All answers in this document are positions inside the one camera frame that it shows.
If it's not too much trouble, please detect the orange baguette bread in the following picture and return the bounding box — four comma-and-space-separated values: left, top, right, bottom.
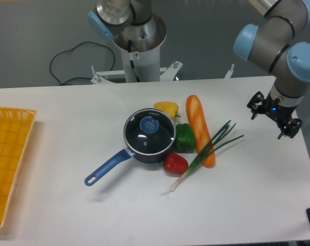
185, 95, 211, 154

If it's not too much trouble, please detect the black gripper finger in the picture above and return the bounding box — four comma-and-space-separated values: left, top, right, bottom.
247, 91, 265, 120
277, 118, 303, 139

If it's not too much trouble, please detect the green bell pepper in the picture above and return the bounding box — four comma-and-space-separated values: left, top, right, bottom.
174, 123, 195, 153

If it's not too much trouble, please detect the black floor cable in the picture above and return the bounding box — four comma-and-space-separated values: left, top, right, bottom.
49, 41, 116, 86

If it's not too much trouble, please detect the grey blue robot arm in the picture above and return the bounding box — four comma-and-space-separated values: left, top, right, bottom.
233, 1, 310, 138

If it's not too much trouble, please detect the dark blue saucepan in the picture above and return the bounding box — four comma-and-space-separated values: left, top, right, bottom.
84, 108, 176, 186

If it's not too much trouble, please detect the red bell pepper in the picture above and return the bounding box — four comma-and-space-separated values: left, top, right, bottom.
163, 153, 189, 174

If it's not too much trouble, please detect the yellow woven basket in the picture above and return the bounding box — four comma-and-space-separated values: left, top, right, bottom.
0, 107, 37, 228

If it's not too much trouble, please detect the white metal base frame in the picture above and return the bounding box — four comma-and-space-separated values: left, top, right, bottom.
90, 60, 235, 85

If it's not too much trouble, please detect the green spring onion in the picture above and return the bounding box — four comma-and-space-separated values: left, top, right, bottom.
160, 120, 244, 196

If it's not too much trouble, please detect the yellow bell pepper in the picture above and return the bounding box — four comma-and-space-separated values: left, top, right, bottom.
153, 101, 180, 121

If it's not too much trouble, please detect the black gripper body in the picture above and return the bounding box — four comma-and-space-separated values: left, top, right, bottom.
264, 95, 295, 128

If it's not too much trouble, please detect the glass lid with blue knob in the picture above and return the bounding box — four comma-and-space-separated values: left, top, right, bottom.
123, 108, 176, 156

